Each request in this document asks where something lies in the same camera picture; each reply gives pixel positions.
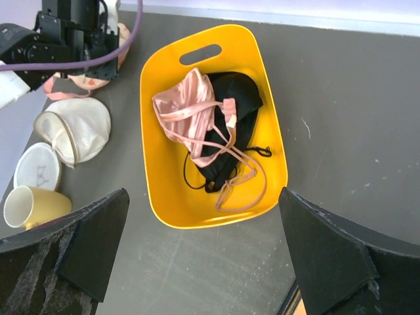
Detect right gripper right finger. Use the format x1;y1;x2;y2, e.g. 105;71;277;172
278;188;419;314

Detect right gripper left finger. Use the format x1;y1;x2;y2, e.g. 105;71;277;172
1;188;129;314

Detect floral mesh laundry bag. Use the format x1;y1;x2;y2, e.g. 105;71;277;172
43;22;132;101

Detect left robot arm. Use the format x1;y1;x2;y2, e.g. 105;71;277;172
1;1;120;107

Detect white mesh laundry bag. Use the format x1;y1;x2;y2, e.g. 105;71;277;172
33;98;112;168

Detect black bra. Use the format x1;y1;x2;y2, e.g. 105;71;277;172
182;71;272;194

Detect pink satin bra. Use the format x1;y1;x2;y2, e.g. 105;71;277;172
152;68;272;211

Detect yellow mug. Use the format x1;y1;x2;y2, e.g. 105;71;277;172
3;186;72;230

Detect white marble plate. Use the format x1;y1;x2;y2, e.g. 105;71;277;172
13;142;62;191

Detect yellow plastic basket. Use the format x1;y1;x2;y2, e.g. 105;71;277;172
140;24;288;229

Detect wire and wood shelf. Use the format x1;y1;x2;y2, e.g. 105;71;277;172
275;278;308;315

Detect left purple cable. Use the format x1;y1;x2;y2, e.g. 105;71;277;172
0;0;144;72

